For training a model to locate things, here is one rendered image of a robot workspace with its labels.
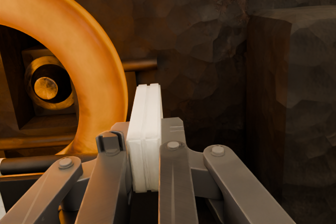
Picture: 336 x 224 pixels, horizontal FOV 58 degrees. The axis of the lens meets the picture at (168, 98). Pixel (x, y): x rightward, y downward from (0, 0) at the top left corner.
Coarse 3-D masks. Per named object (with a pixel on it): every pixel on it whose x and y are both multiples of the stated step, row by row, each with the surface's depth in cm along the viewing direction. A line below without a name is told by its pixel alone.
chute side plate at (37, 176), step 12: (0, 180) 21; (12, 180) 21; (24, 180) 21; (36, 180) 21; (0, 192) 21; (12, 192) 21; (24, 192) 21; (132, 192) 21; (144, 192) 21; (156, 192) 21; (12, 204) 21; (132, 204) 21; (144, 204) 21; (156, 204) 21; (132, 216) 22; (144, 216) 22; (156, 216) 22
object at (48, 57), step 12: (36, 48) 32; (24, 60) 32; (36, 60) 32; (48, 60) 32; (24, 84) 32; (36, 96) 33; (72, 96) 33; (36, 108) 33; (48, 108) 33; (60, 108) 33; (72, 108) 33
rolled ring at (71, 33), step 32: (0, 0) 19; (32, 0) 19; (64, 0) 20; (32, 32) 20; (64, 32) 20; (96, 32) 20; (64, 64) 20; (96, 64) 20; (96, 96) 21; (96, 128) 22
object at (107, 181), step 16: (96, 144) 13; (112, 144) 13; (96, 160) 12; (112, 160) 12; (96, 176) 11; (112, 176) 11; (96, 192) 11; (112, 192) 10; (128, 192) 13; (80, 208) 10; (96, 208) 10; (112, 208) 10; (128, 208) 12
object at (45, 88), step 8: (48, 64) 32; (56, 64) 32; (40, 72) 31; (48, 72) 31; (56, 72) 31; (64, 72) 32; (32, 80) 31; (40, 80) 30; (48, 80) 30; (56, 80) 31; (64, 80) 31; (32, 88) 32; (40, 88) 31; (48, 88) 31; (56, 88) 31; (64, 88) 31; (40, 96) 31; (48, 96) 31; (56, 96) 31; (64, 96) 32
